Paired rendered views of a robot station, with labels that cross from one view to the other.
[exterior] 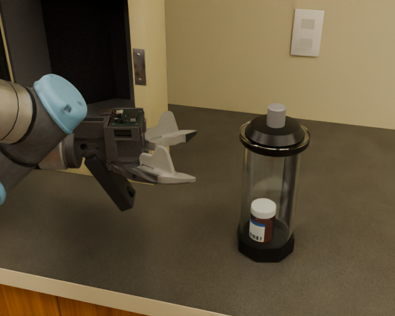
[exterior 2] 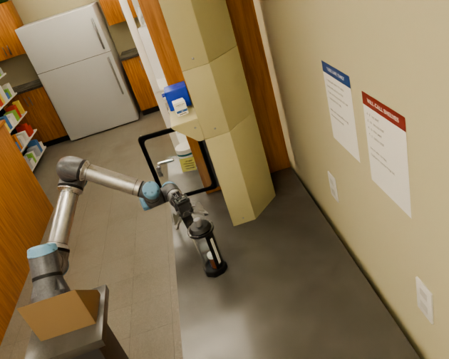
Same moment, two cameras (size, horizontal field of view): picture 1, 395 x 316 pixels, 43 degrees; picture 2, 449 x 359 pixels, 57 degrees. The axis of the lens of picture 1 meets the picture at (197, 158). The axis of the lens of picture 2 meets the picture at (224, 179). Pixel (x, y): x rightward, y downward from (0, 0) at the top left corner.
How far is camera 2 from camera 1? 1.65 m
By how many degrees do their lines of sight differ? 63
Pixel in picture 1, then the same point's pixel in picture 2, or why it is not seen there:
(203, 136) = (284, 216)
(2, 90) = (130, 184)
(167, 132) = (199, 209)
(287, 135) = (192, 231)
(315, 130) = (326, 243)
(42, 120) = (141, 194)
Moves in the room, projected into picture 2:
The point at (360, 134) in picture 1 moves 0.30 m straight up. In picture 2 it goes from (338, 259) to (326, 196)
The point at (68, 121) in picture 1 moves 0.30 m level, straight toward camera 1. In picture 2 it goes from (146, 196) to (85, 235)
